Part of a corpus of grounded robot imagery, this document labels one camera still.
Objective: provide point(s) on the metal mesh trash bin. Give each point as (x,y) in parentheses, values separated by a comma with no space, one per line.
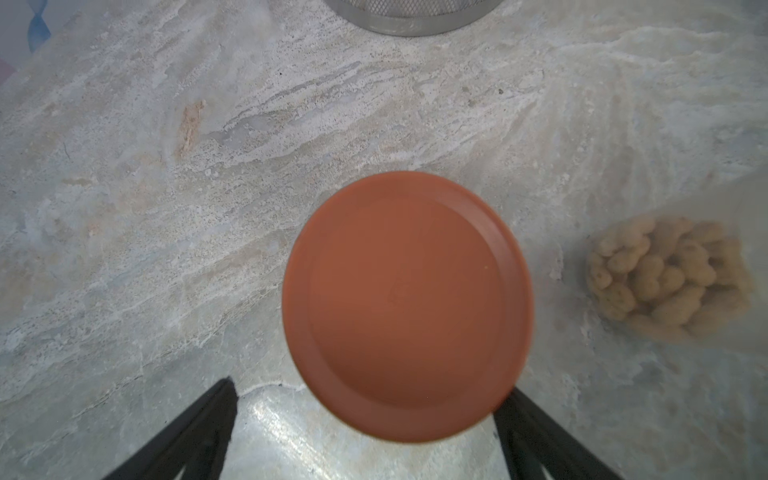
(412,18)

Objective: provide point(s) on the orange jar lid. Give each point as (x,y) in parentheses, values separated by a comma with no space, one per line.
(408,307)

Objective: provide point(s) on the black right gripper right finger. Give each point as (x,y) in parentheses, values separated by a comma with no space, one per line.
(536,447)

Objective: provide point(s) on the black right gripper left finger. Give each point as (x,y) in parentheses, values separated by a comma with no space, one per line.
(193,445)

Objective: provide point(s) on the clear jar with peanuts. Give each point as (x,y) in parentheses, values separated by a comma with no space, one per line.
(692,271)

